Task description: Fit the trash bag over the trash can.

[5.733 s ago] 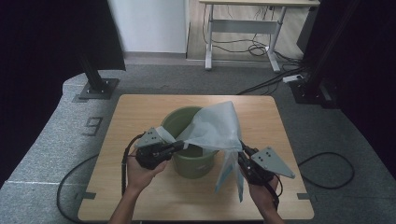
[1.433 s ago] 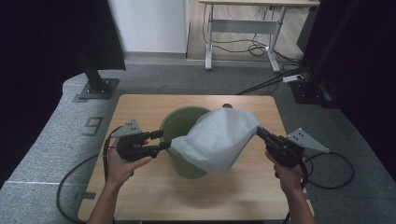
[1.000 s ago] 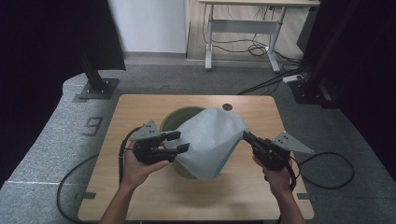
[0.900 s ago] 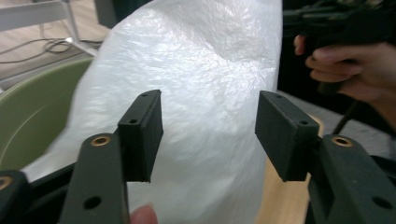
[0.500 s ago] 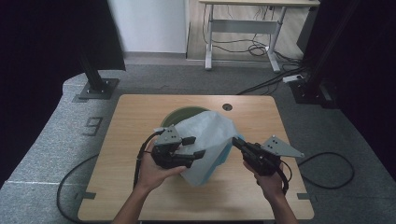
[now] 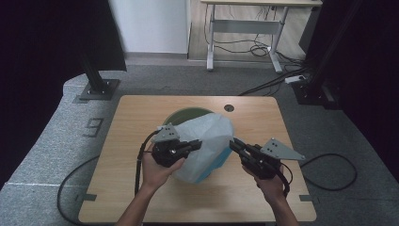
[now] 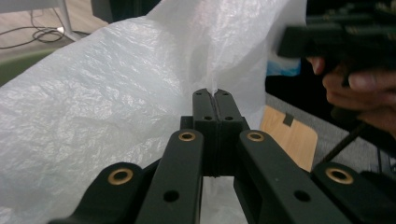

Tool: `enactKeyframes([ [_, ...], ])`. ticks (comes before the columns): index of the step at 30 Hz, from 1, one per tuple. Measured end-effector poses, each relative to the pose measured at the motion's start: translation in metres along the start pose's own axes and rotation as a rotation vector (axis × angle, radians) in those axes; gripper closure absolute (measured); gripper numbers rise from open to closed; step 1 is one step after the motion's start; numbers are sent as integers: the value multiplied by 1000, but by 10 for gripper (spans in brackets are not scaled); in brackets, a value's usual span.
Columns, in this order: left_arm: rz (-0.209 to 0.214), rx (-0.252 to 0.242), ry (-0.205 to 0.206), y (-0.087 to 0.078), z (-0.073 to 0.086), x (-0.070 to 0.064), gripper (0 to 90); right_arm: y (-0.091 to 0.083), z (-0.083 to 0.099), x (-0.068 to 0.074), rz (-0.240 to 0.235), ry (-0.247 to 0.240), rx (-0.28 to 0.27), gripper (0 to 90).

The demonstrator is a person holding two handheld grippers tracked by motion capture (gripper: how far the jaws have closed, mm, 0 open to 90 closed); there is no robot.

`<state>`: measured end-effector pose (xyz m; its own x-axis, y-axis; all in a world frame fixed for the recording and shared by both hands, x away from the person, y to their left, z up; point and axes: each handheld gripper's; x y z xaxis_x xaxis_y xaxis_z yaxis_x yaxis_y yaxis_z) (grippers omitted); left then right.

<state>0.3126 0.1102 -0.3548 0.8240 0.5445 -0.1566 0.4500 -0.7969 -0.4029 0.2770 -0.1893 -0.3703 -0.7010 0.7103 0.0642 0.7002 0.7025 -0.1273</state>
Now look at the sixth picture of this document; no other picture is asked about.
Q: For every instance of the green round trash bin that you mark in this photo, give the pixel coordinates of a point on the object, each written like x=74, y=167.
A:
x=185, y=114

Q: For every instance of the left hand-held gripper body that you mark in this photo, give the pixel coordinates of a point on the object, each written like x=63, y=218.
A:
x=167, y=152

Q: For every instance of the translucent blue plastic bag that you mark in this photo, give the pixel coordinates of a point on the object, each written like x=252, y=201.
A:
x=210, y=141

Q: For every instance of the black metal stand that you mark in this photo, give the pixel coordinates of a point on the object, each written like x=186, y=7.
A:
x=97, y=84
x=316, y=81

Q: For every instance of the person's left hand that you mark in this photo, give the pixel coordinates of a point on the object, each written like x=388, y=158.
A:
x=156, y=175

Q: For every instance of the white desk frame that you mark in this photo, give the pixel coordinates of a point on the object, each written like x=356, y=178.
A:
x=244, y=26

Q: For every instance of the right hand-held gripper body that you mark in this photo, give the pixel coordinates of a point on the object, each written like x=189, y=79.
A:
x=263, y=163

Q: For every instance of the dark curtain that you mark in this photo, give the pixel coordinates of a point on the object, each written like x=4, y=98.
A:
x=37, y=62
x=376, y=78

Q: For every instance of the white power strip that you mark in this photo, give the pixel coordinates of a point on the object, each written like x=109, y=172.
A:
x=295, y=79

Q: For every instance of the person's right hand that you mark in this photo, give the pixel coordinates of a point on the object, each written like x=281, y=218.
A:
x=271, y=188

